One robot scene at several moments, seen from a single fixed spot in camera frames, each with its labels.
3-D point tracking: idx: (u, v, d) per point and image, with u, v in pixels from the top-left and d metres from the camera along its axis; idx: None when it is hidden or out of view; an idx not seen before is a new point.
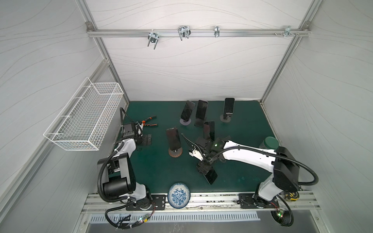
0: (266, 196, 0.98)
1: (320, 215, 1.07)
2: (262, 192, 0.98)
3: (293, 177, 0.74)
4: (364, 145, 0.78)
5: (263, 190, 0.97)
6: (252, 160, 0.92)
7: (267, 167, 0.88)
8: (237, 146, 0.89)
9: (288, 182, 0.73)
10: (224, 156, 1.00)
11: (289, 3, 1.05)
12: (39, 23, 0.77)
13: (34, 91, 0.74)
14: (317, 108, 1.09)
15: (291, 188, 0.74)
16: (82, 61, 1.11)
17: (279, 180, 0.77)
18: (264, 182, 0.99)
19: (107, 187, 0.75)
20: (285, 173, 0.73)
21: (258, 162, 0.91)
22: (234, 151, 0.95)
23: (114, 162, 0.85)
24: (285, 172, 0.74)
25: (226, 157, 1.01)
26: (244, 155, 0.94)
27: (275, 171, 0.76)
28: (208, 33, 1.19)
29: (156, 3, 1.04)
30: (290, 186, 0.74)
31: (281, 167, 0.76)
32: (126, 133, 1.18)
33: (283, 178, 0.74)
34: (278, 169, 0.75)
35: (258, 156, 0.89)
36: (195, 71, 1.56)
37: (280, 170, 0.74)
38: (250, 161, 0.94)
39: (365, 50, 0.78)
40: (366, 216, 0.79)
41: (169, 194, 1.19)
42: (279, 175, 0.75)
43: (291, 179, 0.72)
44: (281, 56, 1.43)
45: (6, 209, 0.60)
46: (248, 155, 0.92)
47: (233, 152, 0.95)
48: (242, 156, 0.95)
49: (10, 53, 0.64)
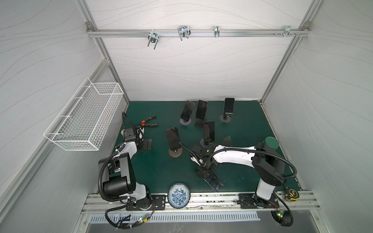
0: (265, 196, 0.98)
1: (320, 215, 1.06)
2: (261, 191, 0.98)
3: (274, 169, 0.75)
4: (364, 145, 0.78)
5: (261, 189, 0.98)
6: (238, 159, 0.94)
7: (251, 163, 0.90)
8: (223, 148, 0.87)
9: (269, 175, 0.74)
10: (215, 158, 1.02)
11: (289, 3, 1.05)
12: (39, 23, 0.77)
13: (34, 91, 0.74)
14: (317, 108, 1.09)
15: (275, 180, 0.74)
16: (82, 61, 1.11)
17: (262, 174, 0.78)
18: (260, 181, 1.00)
19: (107, 186, 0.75)
20: (263, 166, 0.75)
21: (242, 160, 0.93)
22: (222, 153, 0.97)
23: (115, 162, 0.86)
24: (262, 165, 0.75)
25: (217, 159, 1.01)
26: (230, 155, 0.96)
27: (255, 165, 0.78)
28: (208, 33, 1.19)
29: (155, 3, 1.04)
30: (273, 179, 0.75)
31: (260, 160, 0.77)
32: (127, 137, 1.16)
33: (264, 172, 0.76)
34: (257, 163, 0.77)
35: (240, 154, 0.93)
36: (195, 71, 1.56)
37: (258, 164, 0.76)
38: (237, 160, 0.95)
39: (366, 50, 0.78)
40: (367, 216, 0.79)
41: (168, 194, 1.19)
42: (259, 169, 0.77)
43: (270, 172, 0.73)
44: (281, 56, 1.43)
45: (6, 209, 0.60)
46: (233, 154, 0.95)
47: (221, 154, 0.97)
48: (228, 156, 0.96)
49: (10, 53, 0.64)
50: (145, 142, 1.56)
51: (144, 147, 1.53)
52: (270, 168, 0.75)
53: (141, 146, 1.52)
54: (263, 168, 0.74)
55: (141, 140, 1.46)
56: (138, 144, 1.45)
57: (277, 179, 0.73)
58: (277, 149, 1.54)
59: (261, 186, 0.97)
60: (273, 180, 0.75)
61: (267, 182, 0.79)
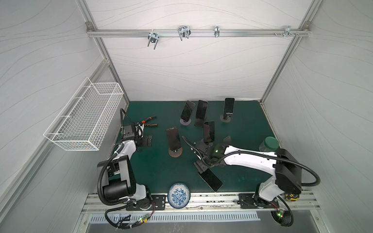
0: (267, 196, 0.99)
1: (320, 215, 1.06)
2: (263, 192, 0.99)
3: (296, 179, 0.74)
4: (364, 145, 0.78)
5: (263, 191, 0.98)
6: (253, 164, 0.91)
7: (269, 171, 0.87)
8: (237, 150, 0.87)
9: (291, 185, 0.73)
10: (225, 161, 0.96)
11: (289, 3, 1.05)
12: (39, 23, 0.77)
13: (34, 91, 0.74)
14: (317, 108, 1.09)
15: (295, 190, 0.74)
16: (82, 61, 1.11)
17: (281, 183, 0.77)
18: (264, 183, 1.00)
19: (107, 190, 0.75)
20: (286, 175, 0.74)
21: (259, 166, 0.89)
22: (235, 156, 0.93)
23: (114, 165, 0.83)
24: (286, 174, 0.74)
25: (228, 164, 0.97)
26: (245, 159, 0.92)
27: (277, 173, 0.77)
28: (208, 33, 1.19)
29: (156, 3, 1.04)
30: (293, 189, 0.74)
31: (283, 169, 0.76)
32: (127, 134, 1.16)
33: (286, 180, 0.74)
34: (279, 172, 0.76)
35: (258, 159, 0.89)
36: (195, 72, 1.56)
37: (281, 172, 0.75)
38: (251, 165, 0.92)
39: (365, 50, 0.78)
40: (367, 216, 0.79)
41: (169, 194, 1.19)
42: (281, 177, 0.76)
43: (293, 182, 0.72)
44: (281, 56, 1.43)
45: (6, 209, 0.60)
46: (249, 158, 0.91)
47: (234, 157, 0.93)
48: (242, 160, 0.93)
49: (10, 53, 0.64)
50: (145, 140, 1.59)
51: (145, 144, 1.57)
52: (292, 177, 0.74)
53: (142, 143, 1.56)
54: (287, 177, 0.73)
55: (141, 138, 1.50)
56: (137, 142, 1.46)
57: (298, 189, 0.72)
58: (277, 149, 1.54)
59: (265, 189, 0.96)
60: (293, 190, 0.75)
61: (284, 191, 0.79)
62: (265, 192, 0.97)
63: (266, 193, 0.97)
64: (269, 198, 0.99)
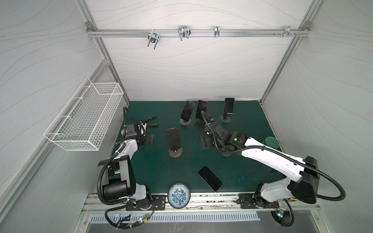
0: (268, 197, 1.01)
1: (320, 215, 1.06)
2: (266, 193, 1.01)
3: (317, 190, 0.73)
4: (364, 145, 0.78)
5: (268, 191, 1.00)
6: (275, 164, 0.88)
7: (291, 175, 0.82)
8: (261, 146, 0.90)
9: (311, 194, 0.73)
10: (243, 153, 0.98)
11: (289, 2, 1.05)
12: (39, 23, 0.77)
13: (34, 91, 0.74)
14: (317, 108, 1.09)
15: (310, 199, 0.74)
16: (82, 61, 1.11)
17: (299, 190, 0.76)
18: (269, 185, 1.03)
19: (107, 189, 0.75)
20: (313, 186, 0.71)
21: (282, 169, 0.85)
22: (257, 150, 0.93)
23: (115, 164, 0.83)
24: (313, 184, 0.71)
25: (245, 155, 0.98)
26: (267, 156, 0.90)
27: (302, 182, 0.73)
28: (208, 33, 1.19)
29: (156, 3, 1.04)
30: (309, 197, 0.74)
31: (310, 178, 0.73)
32: (128, 133, 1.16)
33: (308, 190, 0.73)
34: (307, 180, 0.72)
35: (283, 162, 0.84)
36: (195, 72, 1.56)
37: (310, 182, 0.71)
38: (273, 165, 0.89)
39: (366, 50, 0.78)
40: (367, 217, 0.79)
41: (168, 194, 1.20)
42: (305, 186, 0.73)
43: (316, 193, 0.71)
44: (281, 56, 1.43)
45: (6, 209, 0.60)
46: (273, 157, 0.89)
47: (255, 151, 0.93)
48: (263, 157, 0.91)
49: (10, 53, 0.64)
50: (147, 139, 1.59)
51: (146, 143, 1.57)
52: (315, 188, 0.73)
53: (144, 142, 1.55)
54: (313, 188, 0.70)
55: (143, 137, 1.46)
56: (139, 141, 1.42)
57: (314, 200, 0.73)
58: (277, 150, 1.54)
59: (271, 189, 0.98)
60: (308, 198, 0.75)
61: (296, 196, 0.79)
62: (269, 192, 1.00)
63: (270, 194, 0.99)
64: (270, 199, 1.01)
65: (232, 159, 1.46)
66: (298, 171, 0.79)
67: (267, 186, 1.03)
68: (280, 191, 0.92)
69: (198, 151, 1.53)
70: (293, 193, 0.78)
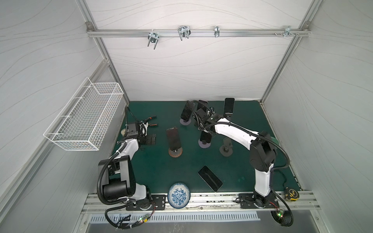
0: (261, 190, 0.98)
1: (320, 215, 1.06)
2: (259, 187, 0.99)
3: (266, 156, 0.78)
4: (364, 145, 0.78)
5: (258, 183, 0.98)
6: (236, 136, 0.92)
7: (246, 145, 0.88)
8: (227, 122, 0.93)
9: (260, 159, 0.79)
10: (215, 129, 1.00)
11: (289, 3, 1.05)
12: (39, 23, 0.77)
13: (34, 91, 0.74)
14: (318, 108, 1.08)
15: (262, 166, 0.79)
16: (82, 61, 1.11)
17: (253, 158, 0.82)
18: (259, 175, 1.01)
19: (107, 189, 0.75)
20: (259, 150, 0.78)
21: (240, 139, 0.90)
22: (224, 126, 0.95)
23: (115, 164, 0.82)
24: (259, 148, 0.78)
25: (217, 131, 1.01)
26: (232, 130, 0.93)
27: (251, 147, 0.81)
28: (208, 33, 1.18)
29: (156, 3, 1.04)
30: (261, 164, 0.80)
31: (257, 144, 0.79)
32: (130, 132, 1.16)
33: (257, 155, 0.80)
34: (254, 146, 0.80)
35: (241, 133, 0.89)
36: (195, 71, 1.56)
37: (255, 146, 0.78)
38: (235, 137, 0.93)
39: (366, 50, 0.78)
40: (367, 217, 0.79)
41: (169, 194, 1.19)
42: (253, 151, 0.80)
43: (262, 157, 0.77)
44: (281, 56, 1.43)
45: (6, 209, 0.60)
46: (235, 130, 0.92)
47: (223, 126, 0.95)
48: (228, 131, 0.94)
49: (10, 53, 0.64)
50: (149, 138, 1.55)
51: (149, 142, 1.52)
52: (263, 153, 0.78)
53: (145, 141, 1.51)
54: (258, 152, 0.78)
55: (144, 136, 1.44)
56: (142, 141, 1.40)
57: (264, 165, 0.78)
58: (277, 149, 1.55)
59: (258, 179, 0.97)
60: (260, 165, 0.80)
61: (254, 165, 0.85)
62: (261, 186, 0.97)
63: (261, 187, 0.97)
64: (263, 193, 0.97)
65: (232, 160, 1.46)
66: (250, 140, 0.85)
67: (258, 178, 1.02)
68: (262, 177, 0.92)
69: (199, 151, 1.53)
70: (250, 162, 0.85)
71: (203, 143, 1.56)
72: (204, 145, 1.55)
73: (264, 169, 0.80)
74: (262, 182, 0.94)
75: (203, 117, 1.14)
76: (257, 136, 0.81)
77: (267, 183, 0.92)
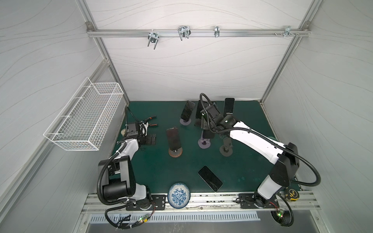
0: (265, 194, 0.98)
1: (320, 215, 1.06)
2: (263, 190, 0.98)
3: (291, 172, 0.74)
4: (364, 145, 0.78)
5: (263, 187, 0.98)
6: (258, 147, 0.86)
7: (270, 158, 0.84)
8: (247, 129, 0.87)
9: (284, 176, 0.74)
10: (230, 134, 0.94)
11: (289, 3, 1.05)
12: (39, 23, 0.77)
13: (34, 91, 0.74)
14: (318, 108, 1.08)
15: (284, 182, 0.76)
16: (82, 61, 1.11)
17: (276, 172, 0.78)
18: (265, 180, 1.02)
19: (107, 189, 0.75)
20: (287, 167, 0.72)
21: (262, 150, 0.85)
22: (243, 133, 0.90)
23: (115, 164, 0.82)
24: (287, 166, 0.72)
25: (231, 136, 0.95)
26: (253, 140, 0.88)
27: (278, 163, 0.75)
28: (208, 33, 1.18)
29: (156, 3, 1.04)
30: (283, 180, 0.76)
31: (285, 160, 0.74)
32: (130, 132, 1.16)
33: (281, 171, 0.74)
34: (282, 162, 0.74)
35: (265, 144, 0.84)
36: (195, 71, 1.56)
37: (283, 163, 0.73)
38: (255, 146, 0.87)
39: (366, 50, 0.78)
40: (367, 217, 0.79)
41: (169, 193, 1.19)
42: (279, 167, 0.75)
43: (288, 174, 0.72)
44: (281, 56, 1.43)
45: (6, 209, 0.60)
46: (257, 140, 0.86)
47: (241, 133, 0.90)
48: (248, 139, 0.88)
49: (9, 53, 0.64)
50: (149, 138, 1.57)
51: (149, 142, 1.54)
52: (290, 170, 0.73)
53: (145, 141, 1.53)
54: (286, 169, 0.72)
55: (144, 136, 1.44)
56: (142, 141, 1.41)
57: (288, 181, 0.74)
58: None
59: (265, 184, 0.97)
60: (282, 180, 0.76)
61: (272, 178, 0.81)
62: (266, 190, 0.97)
63: (266, 191, 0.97)
64: (267, 196, 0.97)
65: (232, 160, 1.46)
66: (276, 153, 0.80)
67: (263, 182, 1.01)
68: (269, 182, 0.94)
69: (199, 150, 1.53)
70: (270, 175, 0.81)
71: (202, 144, 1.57)
72: (204, 145, 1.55)
73: (284, 185, 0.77)
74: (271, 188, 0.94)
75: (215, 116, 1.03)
76: (284, 150, 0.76)
77: (275, 189, 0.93)
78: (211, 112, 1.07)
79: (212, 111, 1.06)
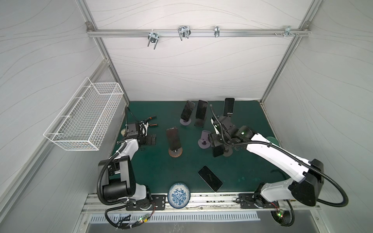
0: (268, 196, 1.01)
1: (320, 215, 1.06)
2: (266, 192, 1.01)
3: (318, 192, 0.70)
4: (364, 145, 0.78)
5: (267, 190, 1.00)
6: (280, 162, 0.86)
7: (294, 175, 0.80)
8: (267, 143, 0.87)
9: (310, 195, 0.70)
10: (247, 147, 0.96)
11: (289, 3, 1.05)
12: (39, 23, 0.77)
13: (34, 91, 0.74)
14: (318, 107, 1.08)
15: (309, 202, 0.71)
16: (82, 61, 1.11)
17: (299, 190, 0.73)
18: (271, 184, 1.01)
19: (107, 189, 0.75)
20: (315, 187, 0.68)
21: (285, 167, 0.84)
22: (262, 146, 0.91)
23: (115, 164, 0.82)
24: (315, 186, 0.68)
25: (249, 150, 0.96)
26: (274, 154, 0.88)
27: (303, 182, 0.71)
28: (208, 33, 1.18)
29: (156, 3, 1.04)
30: (308, 199, 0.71)
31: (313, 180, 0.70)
32: (130, 132, 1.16)
33: (308, 190, 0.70)
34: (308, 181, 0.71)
35: (288, 161, 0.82)
36: (195, 71, 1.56)
37: (311, 182, 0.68)
38: (277, 163, 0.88)
39: (366, 50, 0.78)
40: (367, 217, 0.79)
41: (169, 194, 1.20)
42: (304, 185, 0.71)
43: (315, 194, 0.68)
44: (281, 56, 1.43)
45: (6, 209, 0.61)
46: (279, 156, 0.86)
47: (261, 147, 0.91)
48: (269, 154, 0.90)
49: (10, 54, 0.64)
50: (149, 138, 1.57)
51: (149, 142, 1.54)
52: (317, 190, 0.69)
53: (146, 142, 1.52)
54: (313, 189, 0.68)
55: (145, 137, 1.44)
56: (142, 141, 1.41)
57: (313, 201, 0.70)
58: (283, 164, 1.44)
59: (272, 190, 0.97)
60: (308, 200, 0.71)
61: (296, 197, 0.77)
62: (270, 193, 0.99)
63: (270, 194, 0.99)
64: (269, 198, 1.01)
65: (232, 160, 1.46)
66: (301, 171, 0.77)
67: (268, 186, 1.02)
68: (280, 191, 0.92)
69: (199, 150, 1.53)
70: (293, 193, 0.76)
71: (202, 144, 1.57)
72: (204, 145, 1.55)
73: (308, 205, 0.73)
74: (277, 193, 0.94)
75: (229, 127, 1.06)
76: (311, 168, 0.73)
77: (279, 194, 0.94)
78: (225, 123, 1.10)
79: (226, 123, 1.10)
